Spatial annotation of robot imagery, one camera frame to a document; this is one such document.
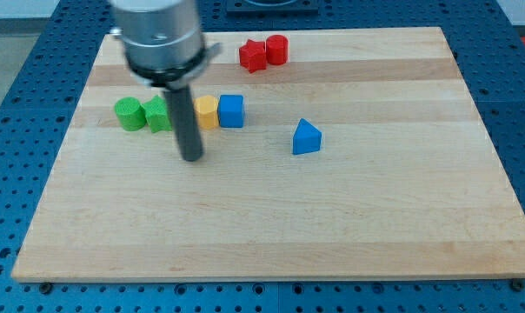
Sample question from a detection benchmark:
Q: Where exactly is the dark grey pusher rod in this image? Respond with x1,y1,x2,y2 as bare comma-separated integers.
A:
163,86,204,162

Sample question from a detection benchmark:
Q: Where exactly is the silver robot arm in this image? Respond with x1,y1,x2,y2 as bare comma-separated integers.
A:
110,0,222,162

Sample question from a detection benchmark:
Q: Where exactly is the yellow hexagon block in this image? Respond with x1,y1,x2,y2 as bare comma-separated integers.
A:
194,96,219,130

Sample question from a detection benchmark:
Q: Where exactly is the green star block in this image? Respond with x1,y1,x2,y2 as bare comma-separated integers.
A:
142,96,172,133

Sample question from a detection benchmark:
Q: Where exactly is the blue cube block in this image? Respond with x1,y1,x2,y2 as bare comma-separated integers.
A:
218,95,245,128

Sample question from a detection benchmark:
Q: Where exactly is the green cylinder block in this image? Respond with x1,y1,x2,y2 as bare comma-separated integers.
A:
114,97,146,131

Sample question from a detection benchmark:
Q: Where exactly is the red star block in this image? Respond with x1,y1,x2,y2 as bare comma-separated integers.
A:
239,39,267,73

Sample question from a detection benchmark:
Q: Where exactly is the red cylinder block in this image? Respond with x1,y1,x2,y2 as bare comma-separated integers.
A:
266,34,289,65

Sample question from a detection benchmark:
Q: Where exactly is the blue triangle block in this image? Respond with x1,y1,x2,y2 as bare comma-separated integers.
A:
292,118,322,155

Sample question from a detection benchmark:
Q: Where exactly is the wooden board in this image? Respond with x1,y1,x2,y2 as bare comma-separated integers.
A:
11,27,525,283

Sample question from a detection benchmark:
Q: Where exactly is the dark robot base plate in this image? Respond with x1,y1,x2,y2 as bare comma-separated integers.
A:
225,0,321,16

